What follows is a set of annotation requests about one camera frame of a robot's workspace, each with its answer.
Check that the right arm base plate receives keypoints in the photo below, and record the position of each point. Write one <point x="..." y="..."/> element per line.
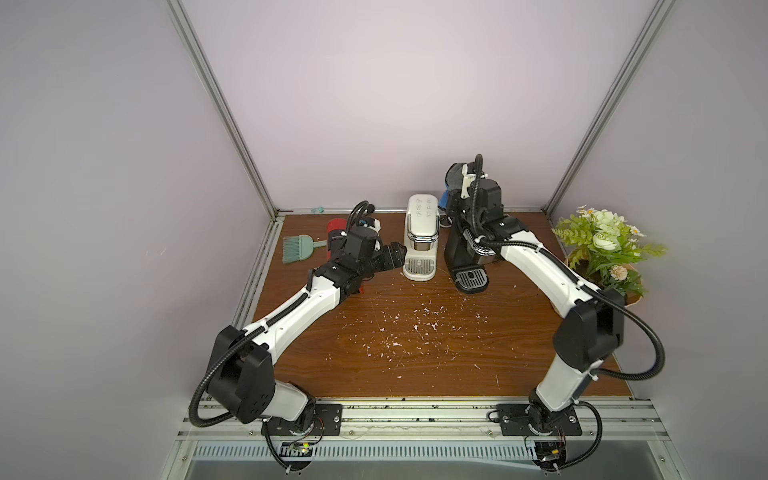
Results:
<point x="517" y="419"/>

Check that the white coffee machine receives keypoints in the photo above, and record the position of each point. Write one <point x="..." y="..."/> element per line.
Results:
<point x="421" y="237"/>

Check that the aluminium rail frame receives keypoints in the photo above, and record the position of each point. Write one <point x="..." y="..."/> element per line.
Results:
<point x="486" y="430"/>

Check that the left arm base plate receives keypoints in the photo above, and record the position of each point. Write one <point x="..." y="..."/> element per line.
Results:
<point x="323" y="419"/>

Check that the green hand brush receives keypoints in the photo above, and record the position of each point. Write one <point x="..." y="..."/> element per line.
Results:
<point x="299" y="248"/>

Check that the black coffee machine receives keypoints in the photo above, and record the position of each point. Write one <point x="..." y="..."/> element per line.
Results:
<point x="466" y="261"/>

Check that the red coffee machine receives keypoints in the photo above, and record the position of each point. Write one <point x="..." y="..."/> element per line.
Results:
<point x="336" y="236"/>

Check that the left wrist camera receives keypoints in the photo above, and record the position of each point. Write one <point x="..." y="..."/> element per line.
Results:
<point x="372" y="224"/>

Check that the potted artificial plant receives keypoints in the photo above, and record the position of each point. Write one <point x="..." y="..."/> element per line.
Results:
<point x="605" y="249"/>

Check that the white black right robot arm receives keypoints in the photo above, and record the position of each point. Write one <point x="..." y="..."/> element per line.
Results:
<point x="592" y="326"/>

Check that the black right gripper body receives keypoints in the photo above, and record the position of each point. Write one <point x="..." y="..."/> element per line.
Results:
<point x="459" y="241"/>

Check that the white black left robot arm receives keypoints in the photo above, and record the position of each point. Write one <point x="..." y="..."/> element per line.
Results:
<point x="240" y="381"/>

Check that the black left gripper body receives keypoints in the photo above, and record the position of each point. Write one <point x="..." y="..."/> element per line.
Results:
<point x="365" y="271"/>

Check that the grey blue microfiber cloth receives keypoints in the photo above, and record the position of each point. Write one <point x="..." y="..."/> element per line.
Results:
<point x="454" y="179"/>

